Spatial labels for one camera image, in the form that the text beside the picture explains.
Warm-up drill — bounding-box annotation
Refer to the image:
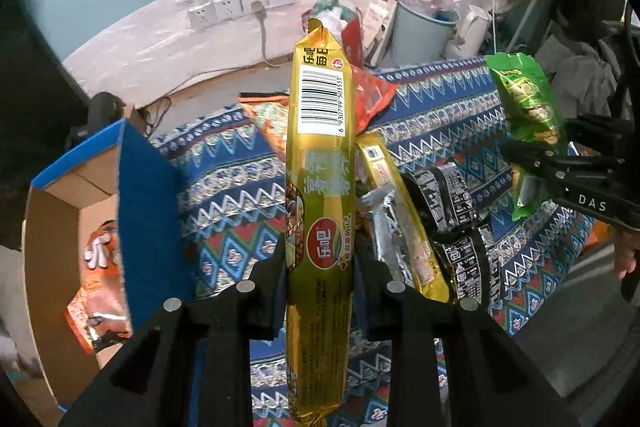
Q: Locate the orange chip bag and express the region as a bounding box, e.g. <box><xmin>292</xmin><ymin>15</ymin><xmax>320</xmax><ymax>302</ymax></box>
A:
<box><xmin>64</xmin><ymin>220</ymin><xmax>132</xmax><ymax>355</ymax></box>

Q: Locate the black snack bag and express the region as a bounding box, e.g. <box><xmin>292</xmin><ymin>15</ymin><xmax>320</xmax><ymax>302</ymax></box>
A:
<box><xmin>402</xmin><ymin>162</ymin><xmax>478</xmax><ymax>234</ymax></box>
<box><xmin>433</xmin><ymin>221</ymin><xmax>502</xmax><ymax>310</ymax></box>

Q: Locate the gold slim biscuit pack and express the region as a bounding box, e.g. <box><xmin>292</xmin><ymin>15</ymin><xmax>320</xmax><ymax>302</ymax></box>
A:
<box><xmin>356</xmin><ymin>133</ymin><xmax>450</xmax><ymax>303</ymax></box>

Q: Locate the red snack packet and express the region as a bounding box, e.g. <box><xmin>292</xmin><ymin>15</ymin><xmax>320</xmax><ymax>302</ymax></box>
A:
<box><xmin>352</xmin><ymin>66</ymin><xmax>397</xmax><ymax>134</ymax></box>

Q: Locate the gold cracker tube pack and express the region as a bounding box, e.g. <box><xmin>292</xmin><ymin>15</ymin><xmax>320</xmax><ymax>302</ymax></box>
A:
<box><xmin>284</xmin><ymin>18</ymin><xmax>356</xmax><ymax>426</ymax></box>

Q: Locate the orange green snack bag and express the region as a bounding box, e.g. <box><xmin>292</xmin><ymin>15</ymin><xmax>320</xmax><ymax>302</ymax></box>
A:
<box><xmin>239</xmin><ymin>92</ymin><xmax>288</xmax><ymax>161</ymax></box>

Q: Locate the person's hand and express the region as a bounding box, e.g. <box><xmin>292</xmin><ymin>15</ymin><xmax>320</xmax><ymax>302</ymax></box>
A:
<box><xmin>614</xmin><ymin>230</ymin><xmax>640</xmax><ymax>280</ymax></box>

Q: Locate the white electric kettle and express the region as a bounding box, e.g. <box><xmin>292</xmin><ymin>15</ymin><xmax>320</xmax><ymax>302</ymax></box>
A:
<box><xmin>444</xmin><ymin>4</ymin><xmax>491</xmax><ymax>60</ymax></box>

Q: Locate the light blue bucket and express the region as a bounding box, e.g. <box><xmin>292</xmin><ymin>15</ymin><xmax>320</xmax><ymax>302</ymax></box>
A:
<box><xmin>388</xmin><ymin>2</ymin><xmax>459</xmax><ymax>66</ymax></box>

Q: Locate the patterned blue table cloth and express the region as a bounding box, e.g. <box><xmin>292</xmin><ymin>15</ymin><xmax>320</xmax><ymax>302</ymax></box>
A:
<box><xmin>150</xmin><ymin>56</ymin><xmax>597</xmax><ymax>427</ymax></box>

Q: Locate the blue cardboard box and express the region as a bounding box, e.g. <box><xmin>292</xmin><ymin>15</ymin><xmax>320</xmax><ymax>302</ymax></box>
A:
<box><xmin>23</xmin><ymin>119</ymin><xmax>193</xmax><ymax>407</ymax></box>

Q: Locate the flat cardboard packaging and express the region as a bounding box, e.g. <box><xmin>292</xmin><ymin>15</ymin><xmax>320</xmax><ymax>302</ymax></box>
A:
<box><xmin>361</xmin><ymin>0</ymin><xmax>397</xmax><ymax>68</ymax></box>

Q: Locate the white red paper bag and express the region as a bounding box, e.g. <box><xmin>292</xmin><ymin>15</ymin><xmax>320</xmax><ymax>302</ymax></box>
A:
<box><xmin>300</xmin><ymin>0</ymin><xmax>363</xmax><ymax>68</ymax></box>

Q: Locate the black cylindrical device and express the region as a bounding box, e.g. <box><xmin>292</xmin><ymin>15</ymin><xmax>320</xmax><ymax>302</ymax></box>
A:
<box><xmin>65</xmin><ymin>92</ymin><xmax>125</xmax><ymax>150</ymax></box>

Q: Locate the white wall socket strip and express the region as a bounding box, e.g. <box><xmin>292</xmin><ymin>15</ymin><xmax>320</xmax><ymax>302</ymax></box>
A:
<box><xmin>186</xmin><ymin>0</ymin><xmax>296</xmax><ymax>30</ymax></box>

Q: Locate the grey power cable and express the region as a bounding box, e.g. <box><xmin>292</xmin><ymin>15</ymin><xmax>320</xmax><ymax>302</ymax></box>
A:
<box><xmin>249</xmin><ymin>0</ymin><xmax>289</xmax><ymax>70</ymax></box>

